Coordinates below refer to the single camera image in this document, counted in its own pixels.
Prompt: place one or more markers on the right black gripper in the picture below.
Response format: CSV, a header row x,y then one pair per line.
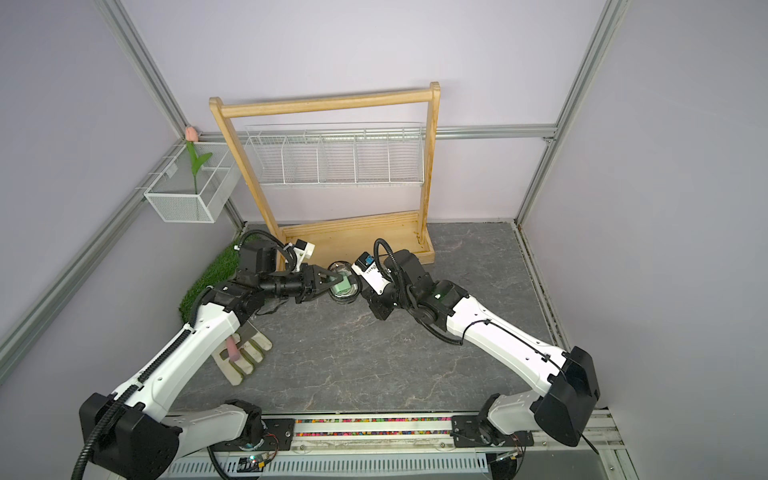
x,y
374,300

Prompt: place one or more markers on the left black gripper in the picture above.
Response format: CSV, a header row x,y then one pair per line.
x,y
311,281

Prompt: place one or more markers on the green charger adapter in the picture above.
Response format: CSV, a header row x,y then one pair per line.
x,y
344,288

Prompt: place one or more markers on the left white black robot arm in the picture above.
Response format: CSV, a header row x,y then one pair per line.
x,y
129,431

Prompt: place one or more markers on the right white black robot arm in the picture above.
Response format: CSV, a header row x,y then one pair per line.
x,y
563,384

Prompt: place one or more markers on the green artificial grass mat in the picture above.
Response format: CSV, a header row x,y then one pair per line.
x,y
222,268

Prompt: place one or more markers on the pink tulip artificial flower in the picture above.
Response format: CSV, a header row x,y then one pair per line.
x,y
197,161

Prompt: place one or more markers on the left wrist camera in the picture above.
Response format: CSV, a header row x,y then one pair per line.
x,y
303,250

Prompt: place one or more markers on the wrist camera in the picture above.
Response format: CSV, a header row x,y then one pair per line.
x,y
303,250
365,267

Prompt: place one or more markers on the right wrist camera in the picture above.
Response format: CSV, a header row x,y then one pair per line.
x,y
365,267

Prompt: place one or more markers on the wooden rack frame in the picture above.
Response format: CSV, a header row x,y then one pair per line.
x,y
342,239

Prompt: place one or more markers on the white wire basket shelf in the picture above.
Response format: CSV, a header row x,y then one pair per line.
x,y
389,153

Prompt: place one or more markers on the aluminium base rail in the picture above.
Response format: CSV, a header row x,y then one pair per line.
x,y
339,445

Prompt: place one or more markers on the white mesh wall basket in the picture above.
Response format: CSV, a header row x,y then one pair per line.
x,y
179,195

